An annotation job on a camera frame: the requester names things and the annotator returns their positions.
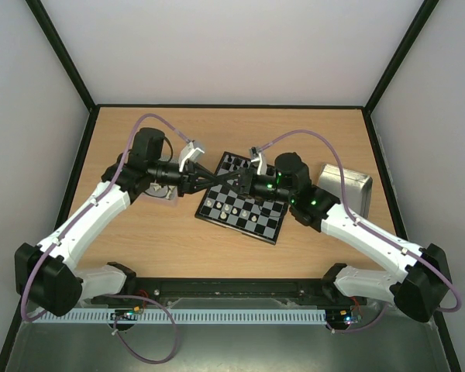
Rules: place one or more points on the right metal tray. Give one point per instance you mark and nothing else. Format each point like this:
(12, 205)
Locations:
(358, 187)

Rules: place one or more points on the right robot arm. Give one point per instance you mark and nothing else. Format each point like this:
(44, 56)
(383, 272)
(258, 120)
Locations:
(413, 278)

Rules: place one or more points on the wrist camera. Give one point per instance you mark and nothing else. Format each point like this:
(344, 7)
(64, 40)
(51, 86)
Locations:
(191, 152)
(258, 160)

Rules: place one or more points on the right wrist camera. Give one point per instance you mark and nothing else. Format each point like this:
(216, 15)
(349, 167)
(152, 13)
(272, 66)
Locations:
(258, 160)

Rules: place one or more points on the black white chessboard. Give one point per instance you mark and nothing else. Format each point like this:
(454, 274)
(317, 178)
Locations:
(259, 219)

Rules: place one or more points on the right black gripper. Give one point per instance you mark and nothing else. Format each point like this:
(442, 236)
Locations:
(246, 182)

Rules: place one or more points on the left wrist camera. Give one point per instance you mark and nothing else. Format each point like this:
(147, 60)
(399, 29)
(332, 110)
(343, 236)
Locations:
(191, 152)

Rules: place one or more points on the black metal frame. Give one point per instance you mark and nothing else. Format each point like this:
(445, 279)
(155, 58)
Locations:
(420, 19)

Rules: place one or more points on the left metal tray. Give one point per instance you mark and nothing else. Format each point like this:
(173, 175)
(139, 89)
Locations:
(161, 194)

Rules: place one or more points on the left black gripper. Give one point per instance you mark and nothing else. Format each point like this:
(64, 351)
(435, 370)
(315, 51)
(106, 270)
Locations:
(192, 172)

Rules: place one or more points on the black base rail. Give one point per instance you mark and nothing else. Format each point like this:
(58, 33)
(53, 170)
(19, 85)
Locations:
(312, 291)

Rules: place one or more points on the metal tray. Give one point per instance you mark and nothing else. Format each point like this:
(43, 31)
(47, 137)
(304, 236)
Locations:
(161, 194)
(358, 187)

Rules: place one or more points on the light blue cable duct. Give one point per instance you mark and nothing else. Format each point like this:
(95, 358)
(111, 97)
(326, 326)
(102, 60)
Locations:
(192, 317)

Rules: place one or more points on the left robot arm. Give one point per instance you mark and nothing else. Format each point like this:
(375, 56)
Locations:
(47, 274)

